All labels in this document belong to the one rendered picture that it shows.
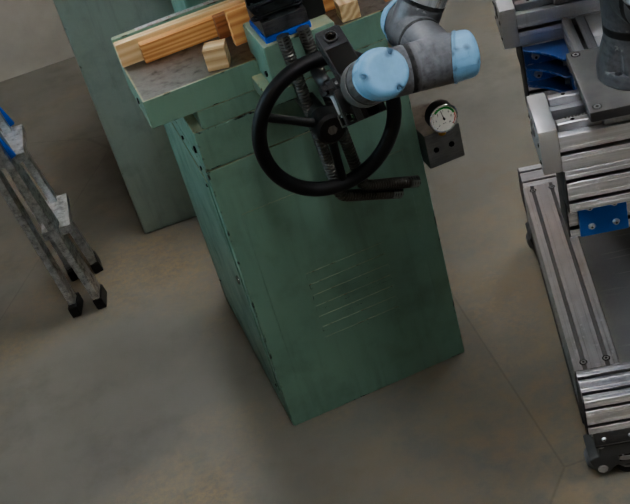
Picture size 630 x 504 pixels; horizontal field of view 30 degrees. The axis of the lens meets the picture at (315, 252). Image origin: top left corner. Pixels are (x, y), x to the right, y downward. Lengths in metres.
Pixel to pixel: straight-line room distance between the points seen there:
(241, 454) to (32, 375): 0.73
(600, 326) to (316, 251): 0.61
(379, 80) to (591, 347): 0.93
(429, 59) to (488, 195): 1.59
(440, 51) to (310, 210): 0.76
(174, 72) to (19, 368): 1.21
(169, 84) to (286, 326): 0.62
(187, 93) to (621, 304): 1.01
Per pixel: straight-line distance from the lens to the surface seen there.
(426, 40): 1.81
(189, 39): 2.41
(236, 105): 2.32
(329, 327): 2.64
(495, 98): 3.79
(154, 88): 2.30
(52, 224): 3.22
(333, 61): 1.94
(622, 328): 2.53
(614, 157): 2.16
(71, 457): 2.95
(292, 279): 2.54
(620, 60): 2.10
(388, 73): 1.75
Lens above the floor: 1.88
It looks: 35 degrees down
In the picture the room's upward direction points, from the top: 16 degrees counter-clockwise
